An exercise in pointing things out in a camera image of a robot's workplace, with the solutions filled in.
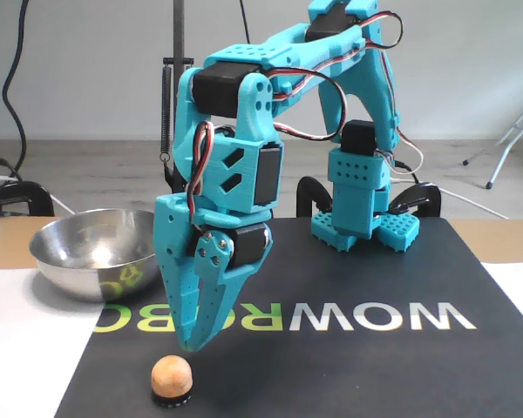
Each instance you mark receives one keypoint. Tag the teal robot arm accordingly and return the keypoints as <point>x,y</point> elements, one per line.
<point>353,200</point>

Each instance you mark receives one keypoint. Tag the metal bowl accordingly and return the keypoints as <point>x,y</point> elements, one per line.
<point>78,261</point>

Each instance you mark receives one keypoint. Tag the white metal stand legs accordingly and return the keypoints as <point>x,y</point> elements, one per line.
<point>501,161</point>

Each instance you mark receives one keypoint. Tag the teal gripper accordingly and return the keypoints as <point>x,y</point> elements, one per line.
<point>171,244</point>

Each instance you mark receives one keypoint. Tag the black camera stand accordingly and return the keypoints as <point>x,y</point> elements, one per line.
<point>178,26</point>

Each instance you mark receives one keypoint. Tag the black table clamp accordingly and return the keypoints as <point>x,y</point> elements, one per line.
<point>35,191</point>
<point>427,196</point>
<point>305,191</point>

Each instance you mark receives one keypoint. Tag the tan ball with black base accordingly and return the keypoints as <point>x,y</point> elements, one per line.
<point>171,374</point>

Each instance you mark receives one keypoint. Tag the black mat with WOWROBO print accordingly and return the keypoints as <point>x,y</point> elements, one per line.
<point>331,383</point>

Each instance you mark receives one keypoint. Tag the black coil spring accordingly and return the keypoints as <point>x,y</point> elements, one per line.
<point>165,109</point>

